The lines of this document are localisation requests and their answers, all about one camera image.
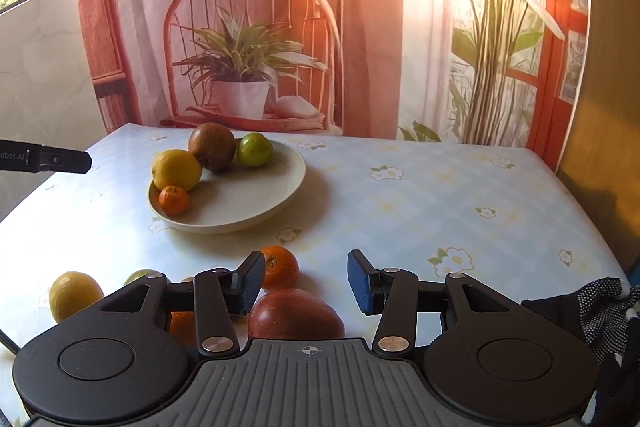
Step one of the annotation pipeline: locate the brown russet apple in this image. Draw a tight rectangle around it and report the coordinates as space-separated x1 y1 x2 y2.
188 123 237 172

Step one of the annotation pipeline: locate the black white knitted glove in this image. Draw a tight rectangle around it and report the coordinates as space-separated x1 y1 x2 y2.
521 277 640 427

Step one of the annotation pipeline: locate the black cable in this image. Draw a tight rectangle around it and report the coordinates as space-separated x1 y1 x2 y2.
0 326 21 353

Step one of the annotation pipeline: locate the floral checked tablecloth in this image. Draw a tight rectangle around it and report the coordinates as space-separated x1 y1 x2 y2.
0 123 631 427

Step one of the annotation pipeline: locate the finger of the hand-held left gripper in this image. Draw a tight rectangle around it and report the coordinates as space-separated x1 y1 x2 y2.
40 146 93 175

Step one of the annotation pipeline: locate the orange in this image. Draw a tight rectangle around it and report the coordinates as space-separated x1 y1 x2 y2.
261 245 300 291
170 311 197 347

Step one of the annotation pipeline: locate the small green apple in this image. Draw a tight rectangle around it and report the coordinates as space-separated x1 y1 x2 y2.
236 133 274 168

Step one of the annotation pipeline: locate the small mandarin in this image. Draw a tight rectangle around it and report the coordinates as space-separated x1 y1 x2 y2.
158 185 191 216

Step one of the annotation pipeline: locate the red apple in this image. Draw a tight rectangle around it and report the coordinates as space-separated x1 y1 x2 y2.
248 288 346 341

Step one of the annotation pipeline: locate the printed room backdrop cloth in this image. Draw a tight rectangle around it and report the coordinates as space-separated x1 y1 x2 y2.
74 0 592 172

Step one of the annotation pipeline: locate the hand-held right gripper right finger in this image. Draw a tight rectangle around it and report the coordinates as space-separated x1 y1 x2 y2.
348 249 523 353

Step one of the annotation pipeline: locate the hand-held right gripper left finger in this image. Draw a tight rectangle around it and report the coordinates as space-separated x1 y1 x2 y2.
100 251 266 355

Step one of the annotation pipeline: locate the yellow lemon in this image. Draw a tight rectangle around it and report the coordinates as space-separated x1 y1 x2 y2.
49 271 105 324
152 149 203 192

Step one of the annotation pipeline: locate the cream round plate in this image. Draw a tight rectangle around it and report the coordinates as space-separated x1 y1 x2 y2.
147 138 307 234

